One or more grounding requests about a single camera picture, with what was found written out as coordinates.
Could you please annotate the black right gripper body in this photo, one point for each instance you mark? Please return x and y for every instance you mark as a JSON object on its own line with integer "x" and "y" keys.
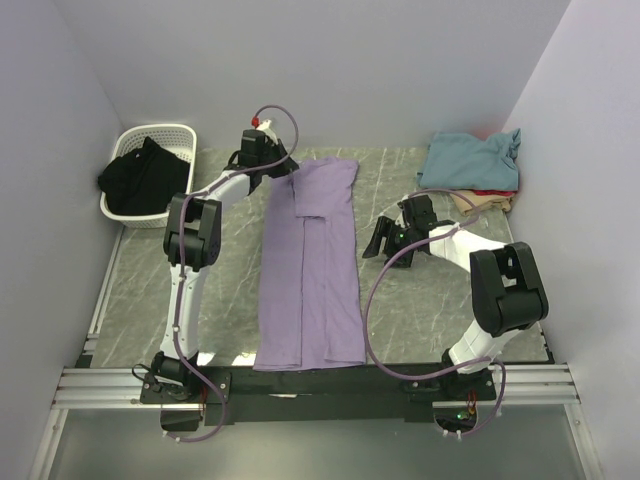
{"x": 402, "y": 238}

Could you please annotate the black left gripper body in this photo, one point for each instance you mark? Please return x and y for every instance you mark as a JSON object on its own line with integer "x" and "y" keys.
{"x": 274, "y": 153}

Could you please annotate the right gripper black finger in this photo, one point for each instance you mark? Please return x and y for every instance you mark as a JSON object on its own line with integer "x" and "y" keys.
{"x": 404, "y": 261}
{"x": 382, "y": 239}

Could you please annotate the purple t shirt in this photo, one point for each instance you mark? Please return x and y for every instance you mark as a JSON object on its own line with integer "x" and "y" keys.
{"x": 309, "y": 293}

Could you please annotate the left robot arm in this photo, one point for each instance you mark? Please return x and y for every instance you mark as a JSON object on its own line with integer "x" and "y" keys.
{"x": 192, "y": 244}

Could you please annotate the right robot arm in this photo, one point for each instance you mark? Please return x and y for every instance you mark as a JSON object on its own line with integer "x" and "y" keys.
{"x": 507, "y": 292}

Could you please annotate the tan folded t shirt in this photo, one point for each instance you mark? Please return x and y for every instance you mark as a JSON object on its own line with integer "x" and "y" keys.
{"x": 482, "y": 200}

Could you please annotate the teal folded t shirt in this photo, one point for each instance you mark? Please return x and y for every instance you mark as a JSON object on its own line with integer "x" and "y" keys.
{"x": 461, "y": 161}

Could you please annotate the white laundry basket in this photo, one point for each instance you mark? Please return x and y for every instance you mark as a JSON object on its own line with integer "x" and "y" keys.
{"x": 179, "y": 139}

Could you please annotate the red folded t shirt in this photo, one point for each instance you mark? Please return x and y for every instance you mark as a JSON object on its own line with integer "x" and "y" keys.
{"x": 494, "y": 193}

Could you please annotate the black t shirt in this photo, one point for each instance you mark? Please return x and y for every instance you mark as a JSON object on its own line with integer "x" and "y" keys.
{"x": 143, "y": 181}

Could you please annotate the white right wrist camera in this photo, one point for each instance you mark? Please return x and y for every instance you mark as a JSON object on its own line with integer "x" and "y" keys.
{"x": 402, "y": 218}

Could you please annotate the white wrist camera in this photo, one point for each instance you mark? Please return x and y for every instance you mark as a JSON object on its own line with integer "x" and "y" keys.
{"x": 264, "y": 126}
{"x": 402, "y": 218}

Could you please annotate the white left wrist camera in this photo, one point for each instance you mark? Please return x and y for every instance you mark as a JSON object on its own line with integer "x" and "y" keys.
{"x": 264, "y": 126}

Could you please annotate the aluminium rail frame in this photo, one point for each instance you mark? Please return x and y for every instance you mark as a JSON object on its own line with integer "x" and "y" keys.
{"x": 415, "y": 314}

